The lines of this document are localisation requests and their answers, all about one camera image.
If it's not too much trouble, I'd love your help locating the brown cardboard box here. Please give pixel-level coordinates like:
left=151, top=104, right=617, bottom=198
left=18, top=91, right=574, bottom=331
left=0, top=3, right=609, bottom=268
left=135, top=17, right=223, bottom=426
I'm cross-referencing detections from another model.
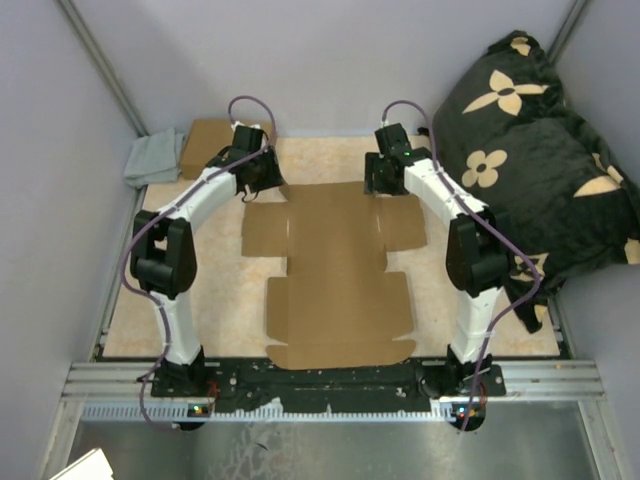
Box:
left=179, top=118, right=269, bottom=180
left=242, top=182, right=427, bottom=370

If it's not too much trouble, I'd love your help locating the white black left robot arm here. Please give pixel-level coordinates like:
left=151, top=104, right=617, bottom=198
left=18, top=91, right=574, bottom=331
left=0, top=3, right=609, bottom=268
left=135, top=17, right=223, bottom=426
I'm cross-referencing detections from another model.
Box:
left=125, top=122, right=283, bottom=397

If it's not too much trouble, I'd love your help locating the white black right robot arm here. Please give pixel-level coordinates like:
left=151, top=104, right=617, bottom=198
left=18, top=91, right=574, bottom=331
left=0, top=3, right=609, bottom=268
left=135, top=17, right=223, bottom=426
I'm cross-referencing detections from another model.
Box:
left=364, top=122, right=513, bottom=398

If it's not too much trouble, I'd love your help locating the closed brown cardboard box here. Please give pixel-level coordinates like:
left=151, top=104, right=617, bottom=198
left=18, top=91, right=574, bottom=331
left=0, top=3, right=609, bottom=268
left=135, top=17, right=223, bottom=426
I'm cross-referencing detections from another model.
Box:
left=179, top=118, right=269, bottom=180

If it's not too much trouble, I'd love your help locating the grey folded cloth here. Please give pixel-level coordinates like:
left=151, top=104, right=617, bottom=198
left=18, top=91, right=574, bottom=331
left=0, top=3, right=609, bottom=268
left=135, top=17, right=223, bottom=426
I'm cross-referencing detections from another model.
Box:
left=124, top=128, right=185, bottom=188

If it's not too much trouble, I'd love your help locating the black floral pillow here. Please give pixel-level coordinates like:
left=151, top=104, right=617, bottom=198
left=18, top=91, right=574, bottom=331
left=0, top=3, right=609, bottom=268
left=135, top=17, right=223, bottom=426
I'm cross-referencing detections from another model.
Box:
left=433, top=31, right=639, bottom=333

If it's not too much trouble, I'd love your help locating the white paper sheet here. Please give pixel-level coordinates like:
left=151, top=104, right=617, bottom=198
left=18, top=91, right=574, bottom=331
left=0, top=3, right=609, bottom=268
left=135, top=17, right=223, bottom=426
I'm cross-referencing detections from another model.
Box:
left=50, top=448, right=114, bottom=480

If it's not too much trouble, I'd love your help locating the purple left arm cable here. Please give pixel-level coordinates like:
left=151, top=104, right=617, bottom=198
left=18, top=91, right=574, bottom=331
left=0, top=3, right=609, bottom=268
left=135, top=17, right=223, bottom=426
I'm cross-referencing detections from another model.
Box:
left=122, top=95, right=277, bottom=434

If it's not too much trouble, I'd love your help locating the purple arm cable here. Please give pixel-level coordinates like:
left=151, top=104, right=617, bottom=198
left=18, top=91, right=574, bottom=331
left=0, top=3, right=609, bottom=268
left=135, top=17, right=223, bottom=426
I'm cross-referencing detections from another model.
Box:
left=122, top=95, right=277, bottom=434
left=380, top=99, right=545, bottom=434

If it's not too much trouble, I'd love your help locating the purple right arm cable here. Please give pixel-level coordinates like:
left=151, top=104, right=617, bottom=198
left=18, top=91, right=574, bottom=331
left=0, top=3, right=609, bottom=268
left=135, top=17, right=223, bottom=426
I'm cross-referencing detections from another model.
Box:
left=380, top=99, right=545, bottom=434

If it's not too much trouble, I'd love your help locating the aluminium frame rail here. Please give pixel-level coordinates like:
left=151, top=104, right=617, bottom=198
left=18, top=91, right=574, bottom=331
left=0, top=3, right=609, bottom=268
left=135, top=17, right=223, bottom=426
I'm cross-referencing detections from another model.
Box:
left=62, top=359, right=605, bottom=401

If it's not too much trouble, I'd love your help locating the grey metal corner rail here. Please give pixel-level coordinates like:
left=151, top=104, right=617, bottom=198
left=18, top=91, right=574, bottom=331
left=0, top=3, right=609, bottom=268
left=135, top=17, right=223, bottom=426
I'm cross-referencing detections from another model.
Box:
left=54, top=0, right=149, bottom=137
left=547, top=0, right=591, bottom=63

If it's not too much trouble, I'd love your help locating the right grey metal corner rail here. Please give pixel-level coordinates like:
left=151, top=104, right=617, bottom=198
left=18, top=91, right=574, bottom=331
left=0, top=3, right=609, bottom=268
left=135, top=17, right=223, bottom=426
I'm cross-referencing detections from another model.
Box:
left=547, top=0, right=591, bottom=63

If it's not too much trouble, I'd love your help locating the white slotted cable duct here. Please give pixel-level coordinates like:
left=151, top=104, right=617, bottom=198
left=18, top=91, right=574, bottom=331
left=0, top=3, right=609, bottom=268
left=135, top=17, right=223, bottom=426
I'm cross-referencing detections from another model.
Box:
left=80, top=399, right=464, bottom=423

